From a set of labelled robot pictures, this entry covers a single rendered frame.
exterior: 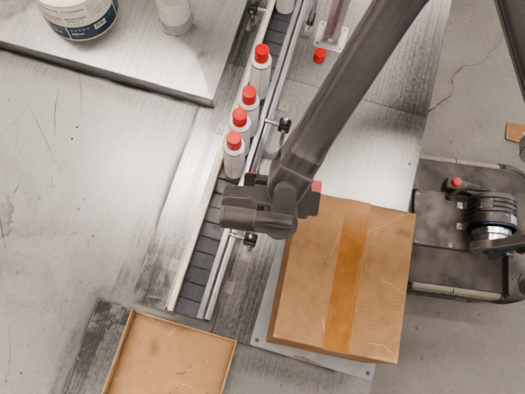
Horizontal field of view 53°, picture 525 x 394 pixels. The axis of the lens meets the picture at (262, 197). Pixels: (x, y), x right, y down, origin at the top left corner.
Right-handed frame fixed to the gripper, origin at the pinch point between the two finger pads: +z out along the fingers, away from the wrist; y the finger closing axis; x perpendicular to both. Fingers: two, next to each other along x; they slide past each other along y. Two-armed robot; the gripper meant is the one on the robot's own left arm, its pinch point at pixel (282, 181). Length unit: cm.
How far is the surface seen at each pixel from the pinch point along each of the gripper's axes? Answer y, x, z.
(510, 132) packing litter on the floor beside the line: -104, 15, 141
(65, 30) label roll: 60, -18, 46
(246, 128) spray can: 9.0, -4.4, 20.3
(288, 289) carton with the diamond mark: -3.7, 18.8, -8.3
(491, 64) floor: -96, -11, 163
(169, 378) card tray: 20, 52, 1
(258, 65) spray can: 8.0, -17.3, 30.5
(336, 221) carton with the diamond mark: -11.9, 7.5, 1.1
